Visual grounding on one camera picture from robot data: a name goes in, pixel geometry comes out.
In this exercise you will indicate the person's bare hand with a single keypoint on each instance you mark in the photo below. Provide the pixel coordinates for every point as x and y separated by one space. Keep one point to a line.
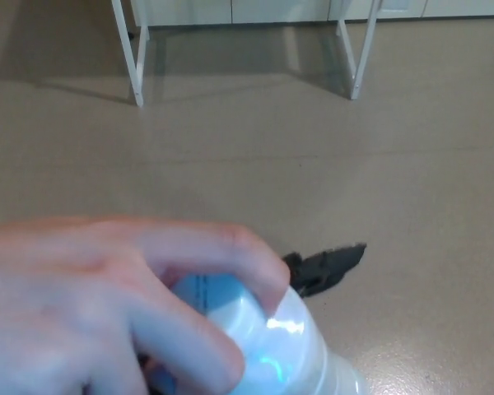
66 296

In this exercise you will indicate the white metal table leg frame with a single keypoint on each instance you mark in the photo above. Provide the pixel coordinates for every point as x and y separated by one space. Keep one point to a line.
362 53
138 61

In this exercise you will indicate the clear bottle with blue cap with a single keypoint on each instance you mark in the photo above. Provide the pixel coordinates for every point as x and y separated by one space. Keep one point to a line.
296 354

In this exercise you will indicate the white cabinet row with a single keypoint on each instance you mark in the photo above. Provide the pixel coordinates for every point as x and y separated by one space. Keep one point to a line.
271 8

